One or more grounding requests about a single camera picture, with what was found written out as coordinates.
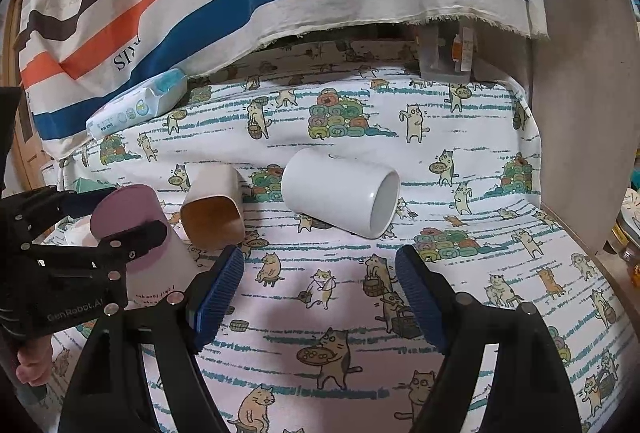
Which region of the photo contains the wooden frame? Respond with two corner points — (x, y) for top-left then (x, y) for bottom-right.
(5, 3), (57, 194)

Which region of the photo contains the person's left hand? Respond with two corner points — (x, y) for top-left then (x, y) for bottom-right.
(15, 335), (54, 387)

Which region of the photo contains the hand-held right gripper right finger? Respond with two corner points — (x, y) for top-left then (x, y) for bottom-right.
(395, 245), (583, 433)

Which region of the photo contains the wet wipes pack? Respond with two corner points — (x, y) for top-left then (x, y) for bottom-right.
(86, 68), (189, 141)

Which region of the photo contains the green paper piece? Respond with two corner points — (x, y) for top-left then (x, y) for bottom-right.
(75, 178), (119, 194)

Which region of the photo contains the cat printed blanket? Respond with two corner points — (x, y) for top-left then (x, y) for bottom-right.
(45, 38), (632, 433)

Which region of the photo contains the pink cup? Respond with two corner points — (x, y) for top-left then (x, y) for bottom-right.
(87, 184), (202, 310)

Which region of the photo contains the clear plastic container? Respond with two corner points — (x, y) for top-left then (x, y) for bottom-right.
(417, 25), (481, 82)

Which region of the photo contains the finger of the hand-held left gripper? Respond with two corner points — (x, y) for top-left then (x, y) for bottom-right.
(22, 219), (169, 285)
(0, 185), (118, 245)

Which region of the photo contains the beige square cup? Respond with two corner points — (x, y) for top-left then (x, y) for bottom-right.
(180, 164), (247, 248)

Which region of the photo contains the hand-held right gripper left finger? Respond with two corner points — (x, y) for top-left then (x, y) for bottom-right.
(57, 245), (246, 433)

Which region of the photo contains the pile of assorted goods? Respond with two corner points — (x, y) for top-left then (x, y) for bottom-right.
(602, 153), (640, 295)

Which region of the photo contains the white ceramic cup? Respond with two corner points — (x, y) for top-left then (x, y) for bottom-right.
(281, 148), (401, 241)

